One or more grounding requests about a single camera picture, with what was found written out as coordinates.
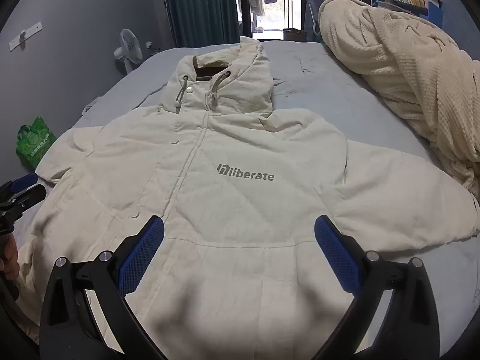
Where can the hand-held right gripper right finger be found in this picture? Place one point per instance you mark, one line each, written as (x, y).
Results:
(333, 255)

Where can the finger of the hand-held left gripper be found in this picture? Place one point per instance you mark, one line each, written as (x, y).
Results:
(24, 182)
(34, 195)

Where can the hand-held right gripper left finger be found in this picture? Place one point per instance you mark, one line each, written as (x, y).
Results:
(142, 251)

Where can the cream hooded jacket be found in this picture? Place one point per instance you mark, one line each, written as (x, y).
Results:
(225, 138)

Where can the person's left hand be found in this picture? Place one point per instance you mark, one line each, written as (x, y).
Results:
(9, 258)

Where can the green shopping bag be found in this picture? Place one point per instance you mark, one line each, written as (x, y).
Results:
(35, 142)

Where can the white standing fan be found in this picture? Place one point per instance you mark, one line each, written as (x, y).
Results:
(129, 47)

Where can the bed with blue sheet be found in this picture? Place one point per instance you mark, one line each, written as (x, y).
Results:
(318, 82)

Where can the cream waffle blanket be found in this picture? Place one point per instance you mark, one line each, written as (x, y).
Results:
(412, 63)

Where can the dark waste bin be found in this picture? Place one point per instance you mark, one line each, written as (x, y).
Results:
(293, 34)

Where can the blue chair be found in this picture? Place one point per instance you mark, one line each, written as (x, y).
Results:
(314, 15)

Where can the wide teal curtain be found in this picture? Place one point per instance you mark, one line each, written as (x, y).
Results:
(202, 3)

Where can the blue bookshelf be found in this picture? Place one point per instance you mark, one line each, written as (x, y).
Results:
(397, 7)

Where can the dark framed window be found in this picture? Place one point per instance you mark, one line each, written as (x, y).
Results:
(290, 0)

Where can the white wall hook rack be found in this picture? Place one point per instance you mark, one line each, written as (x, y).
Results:
(24, 36)

